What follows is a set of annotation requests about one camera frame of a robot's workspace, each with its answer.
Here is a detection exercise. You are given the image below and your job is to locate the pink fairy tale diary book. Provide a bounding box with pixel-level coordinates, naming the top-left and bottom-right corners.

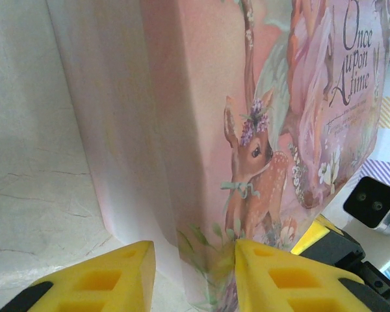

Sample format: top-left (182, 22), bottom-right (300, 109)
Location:
top-left (45, 0), bottom-right (390, 309)

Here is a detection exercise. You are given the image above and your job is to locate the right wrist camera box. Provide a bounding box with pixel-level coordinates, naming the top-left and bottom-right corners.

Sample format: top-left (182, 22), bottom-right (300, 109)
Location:
top-left (342, 175), bottom-right (390, 235)

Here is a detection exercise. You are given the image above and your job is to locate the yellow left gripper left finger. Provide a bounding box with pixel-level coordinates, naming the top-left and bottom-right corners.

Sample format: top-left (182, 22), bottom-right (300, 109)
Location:
top-left (0, 240), bottom-right (157, 312)

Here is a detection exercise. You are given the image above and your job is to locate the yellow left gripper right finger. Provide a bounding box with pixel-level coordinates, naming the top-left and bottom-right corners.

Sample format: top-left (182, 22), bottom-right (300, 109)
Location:
top-left (234, 238), bottom-right (390, 312)

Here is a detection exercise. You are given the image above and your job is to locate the purple striped tape strip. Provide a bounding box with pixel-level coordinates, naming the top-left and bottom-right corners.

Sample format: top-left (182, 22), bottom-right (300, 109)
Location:
top-left (366, 158), bottom-right (390, 190)

